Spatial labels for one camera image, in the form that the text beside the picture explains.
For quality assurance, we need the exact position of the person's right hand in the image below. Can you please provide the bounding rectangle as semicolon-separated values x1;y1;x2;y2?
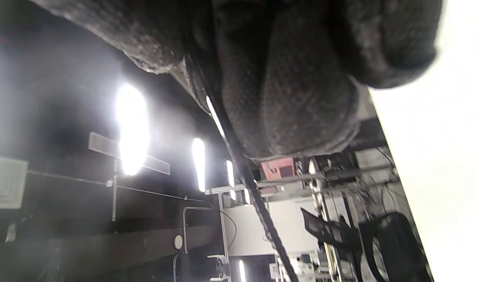
29;0;444;160

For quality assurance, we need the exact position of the black measuring scoop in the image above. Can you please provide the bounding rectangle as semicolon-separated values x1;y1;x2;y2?
184;55;300;282

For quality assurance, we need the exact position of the bright ceiling light panel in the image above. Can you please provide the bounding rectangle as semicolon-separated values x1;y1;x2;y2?
192;137;206;193
115;83;150;176
226;160;236;188

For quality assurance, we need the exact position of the white partition panel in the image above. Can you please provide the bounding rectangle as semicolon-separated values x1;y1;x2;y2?
223;198;321;257

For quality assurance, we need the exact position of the black mesh office chair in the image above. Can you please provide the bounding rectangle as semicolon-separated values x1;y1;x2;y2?
301;208;433;282

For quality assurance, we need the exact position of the white ceiling bar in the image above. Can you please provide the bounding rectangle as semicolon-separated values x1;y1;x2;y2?
88;132;171;175

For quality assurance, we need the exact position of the white ceiling air vent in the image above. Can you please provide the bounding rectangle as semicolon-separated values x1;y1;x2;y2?
0;155;28;210

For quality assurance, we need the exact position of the red wall sign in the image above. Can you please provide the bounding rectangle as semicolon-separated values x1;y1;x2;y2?
260;158;295;182

